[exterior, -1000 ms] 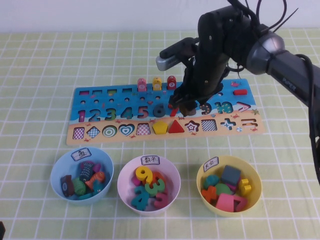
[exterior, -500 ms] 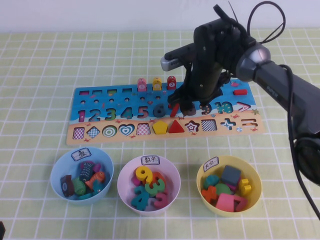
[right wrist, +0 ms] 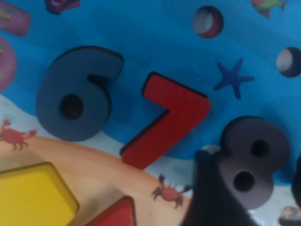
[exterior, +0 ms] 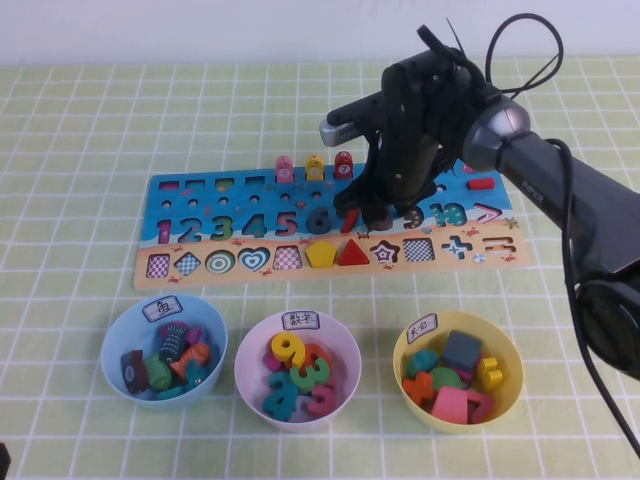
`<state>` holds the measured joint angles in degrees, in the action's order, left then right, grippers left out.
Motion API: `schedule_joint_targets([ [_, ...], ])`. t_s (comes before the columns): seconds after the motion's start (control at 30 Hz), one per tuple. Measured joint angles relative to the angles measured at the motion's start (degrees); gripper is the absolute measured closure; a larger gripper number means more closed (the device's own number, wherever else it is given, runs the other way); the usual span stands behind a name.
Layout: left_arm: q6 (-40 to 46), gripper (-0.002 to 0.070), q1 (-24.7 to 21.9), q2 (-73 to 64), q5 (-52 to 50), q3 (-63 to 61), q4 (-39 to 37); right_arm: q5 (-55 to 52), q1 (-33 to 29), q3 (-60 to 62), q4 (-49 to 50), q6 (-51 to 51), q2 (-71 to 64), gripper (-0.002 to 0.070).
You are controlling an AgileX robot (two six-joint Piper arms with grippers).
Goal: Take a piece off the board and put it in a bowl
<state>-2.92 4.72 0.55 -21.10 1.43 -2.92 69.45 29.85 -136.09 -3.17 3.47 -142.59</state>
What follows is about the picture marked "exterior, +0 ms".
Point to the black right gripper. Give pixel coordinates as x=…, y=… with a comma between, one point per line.
x=410, y=165

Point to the gray number eight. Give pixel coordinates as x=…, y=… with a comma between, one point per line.
x=387, y=223

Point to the dark gray right robot arm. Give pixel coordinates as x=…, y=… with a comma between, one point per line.
x=575, y=200

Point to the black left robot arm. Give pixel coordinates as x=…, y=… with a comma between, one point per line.
x=4, y=457

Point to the red triangle piece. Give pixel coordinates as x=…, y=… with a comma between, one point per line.
x=352, y=257

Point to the wooden number puzzle board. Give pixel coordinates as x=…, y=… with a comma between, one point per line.
x=350, y=274

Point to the yellow pentagon piece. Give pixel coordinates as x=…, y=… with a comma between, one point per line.
x=320, y=257

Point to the paper label on yellow bowl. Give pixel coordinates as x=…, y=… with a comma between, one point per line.
x=422, y=328

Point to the paper label on pink bowl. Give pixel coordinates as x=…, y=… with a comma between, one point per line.
x=300, y=321

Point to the teal shape piece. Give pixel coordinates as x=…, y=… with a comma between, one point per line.
x=422, y=362

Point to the gray blue square piece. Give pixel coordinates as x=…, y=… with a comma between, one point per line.
x=460, y=350

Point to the orange number piece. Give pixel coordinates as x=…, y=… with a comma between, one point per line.
x=320, y=355

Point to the green round piece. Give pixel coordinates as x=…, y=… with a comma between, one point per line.
x=447, y=377

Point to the orange plus sign piece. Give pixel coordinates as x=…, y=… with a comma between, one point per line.
x=419, y=390

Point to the magenta shape piece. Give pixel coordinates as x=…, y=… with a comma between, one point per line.
x=470, y=375

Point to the magenta number piece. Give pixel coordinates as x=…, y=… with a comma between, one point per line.
x=272, y=363

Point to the yellow equals sign piece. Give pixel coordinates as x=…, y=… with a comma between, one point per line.
x=490, y=377

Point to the pink trapezoid piece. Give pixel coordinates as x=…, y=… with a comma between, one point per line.
x=449, y=405

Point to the pink bowl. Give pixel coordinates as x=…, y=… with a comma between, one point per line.
x=250, y=360

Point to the pink greater-than sign piece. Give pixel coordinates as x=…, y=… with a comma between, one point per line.
x=482, y=407

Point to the yellow bowl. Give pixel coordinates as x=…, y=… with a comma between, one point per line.
x=507, y=400

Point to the purple fish piece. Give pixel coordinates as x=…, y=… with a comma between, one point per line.
x=195, y=336

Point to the paper label on blue bowl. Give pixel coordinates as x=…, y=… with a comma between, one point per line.
x=165, y=309

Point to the orange fish piece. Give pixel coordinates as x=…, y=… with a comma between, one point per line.
x=192, y=357

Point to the black striped fish piece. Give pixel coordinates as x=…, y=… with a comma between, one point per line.
x=172, y=342

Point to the green fish piece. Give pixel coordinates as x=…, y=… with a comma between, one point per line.
x=159, y=375

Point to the flat teal fish piece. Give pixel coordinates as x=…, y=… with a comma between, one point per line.
x=170, y=393

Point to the light blue bowl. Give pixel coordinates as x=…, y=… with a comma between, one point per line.
x=114, y=345

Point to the red number seven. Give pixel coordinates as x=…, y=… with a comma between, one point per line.
x=351, y=222

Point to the red fish peg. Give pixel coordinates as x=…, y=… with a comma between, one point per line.
x=344, y=167

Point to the dark blue number six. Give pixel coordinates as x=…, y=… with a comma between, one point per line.
x=312, y=225

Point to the yellow fish peg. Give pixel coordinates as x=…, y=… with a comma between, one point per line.
x=314, y=170

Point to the red rectangular block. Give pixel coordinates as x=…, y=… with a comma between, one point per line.
x=480, y=184

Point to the pink fish peg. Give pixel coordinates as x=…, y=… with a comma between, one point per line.
x=284, y=171

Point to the yellow number nine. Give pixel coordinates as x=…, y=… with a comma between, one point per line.
x=295, y=352

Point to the green number three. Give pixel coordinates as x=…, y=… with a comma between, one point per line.
x=300, y=377

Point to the teal number two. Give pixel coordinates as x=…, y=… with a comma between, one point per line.
x=277, y=381

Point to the pink number five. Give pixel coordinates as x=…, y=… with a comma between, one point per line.
x=322, y=405

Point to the teal number four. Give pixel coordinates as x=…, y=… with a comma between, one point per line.
x=287, y=407

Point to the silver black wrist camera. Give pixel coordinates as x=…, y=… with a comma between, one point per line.
x=350, y=117

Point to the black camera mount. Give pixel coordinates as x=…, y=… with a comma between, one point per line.
x=415, y=90

